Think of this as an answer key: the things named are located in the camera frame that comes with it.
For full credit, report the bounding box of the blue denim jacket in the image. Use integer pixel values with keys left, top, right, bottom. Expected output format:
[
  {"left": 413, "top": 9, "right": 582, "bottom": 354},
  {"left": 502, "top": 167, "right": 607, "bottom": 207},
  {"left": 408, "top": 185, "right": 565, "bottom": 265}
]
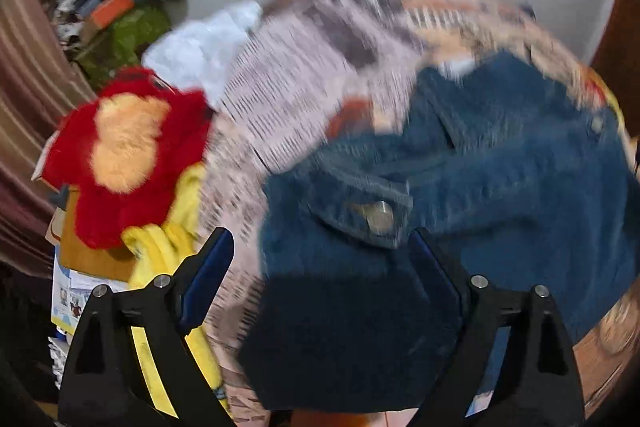
[{"left": 239, "top": 52, "right": 639, "bottom": 413}]

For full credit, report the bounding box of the yellow cloth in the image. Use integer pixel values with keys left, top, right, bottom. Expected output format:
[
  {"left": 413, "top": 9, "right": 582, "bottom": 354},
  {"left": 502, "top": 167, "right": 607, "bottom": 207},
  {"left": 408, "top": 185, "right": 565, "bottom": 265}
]
[{"left": 120, "top": 160, "right": 231, "bottom": 417}]

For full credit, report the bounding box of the red plush toy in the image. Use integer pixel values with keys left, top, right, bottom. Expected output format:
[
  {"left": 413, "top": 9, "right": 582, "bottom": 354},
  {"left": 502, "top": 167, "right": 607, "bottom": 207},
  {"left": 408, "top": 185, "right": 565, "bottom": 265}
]
[{"left": 39, "top": 67, "right": 213, "bottom": 249}]

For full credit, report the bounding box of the striped brown curtain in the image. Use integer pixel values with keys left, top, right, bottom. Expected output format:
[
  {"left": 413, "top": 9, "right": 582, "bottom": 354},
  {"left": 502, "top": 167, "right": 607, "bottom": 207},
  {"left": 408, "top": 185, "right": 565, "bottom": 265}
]
[{"left": 1, "top": 0, "right": 94, "bottom": 277}]

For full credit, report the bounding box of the brown wooden door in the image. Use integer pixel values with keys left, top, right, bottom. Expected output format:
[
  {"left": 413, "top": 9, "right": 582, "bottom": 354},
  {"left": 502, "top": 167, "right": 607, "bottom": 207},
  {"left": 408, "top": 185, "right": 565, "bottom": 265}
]
[{"left": 591, "top": 0, "right": 639, "bottom": 89}]

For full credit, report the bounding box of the white cloth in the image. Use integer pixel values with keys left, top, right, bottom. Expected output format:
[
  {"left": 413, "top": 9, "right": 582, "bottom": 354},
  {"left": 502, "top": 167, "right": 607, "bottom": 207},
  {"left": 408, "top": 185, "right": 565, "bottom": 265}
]
[{"left": 141, "top": 0, "right": 262, "bottom": 108}]

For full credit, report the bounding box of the green bag with clutter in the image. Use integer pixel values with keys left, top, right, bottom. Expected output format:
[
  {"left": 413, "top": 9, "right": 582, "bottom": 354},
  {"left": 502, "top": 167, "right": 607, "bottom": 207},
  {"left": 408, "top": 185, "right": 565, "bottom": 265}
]
[{"left": 52, "top": 0, "right": 186, "bottom": 92}]

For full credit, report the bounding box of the newspaper print bed blanket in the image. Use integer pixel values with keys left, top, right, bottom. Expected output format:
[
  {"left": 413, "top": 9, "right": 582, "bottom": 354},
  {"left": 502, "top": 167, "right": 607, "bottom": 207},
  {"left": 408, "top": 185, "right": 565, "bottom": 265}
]
[{"left": 200, "top": 0, "right": 631, "bottom": 426}]

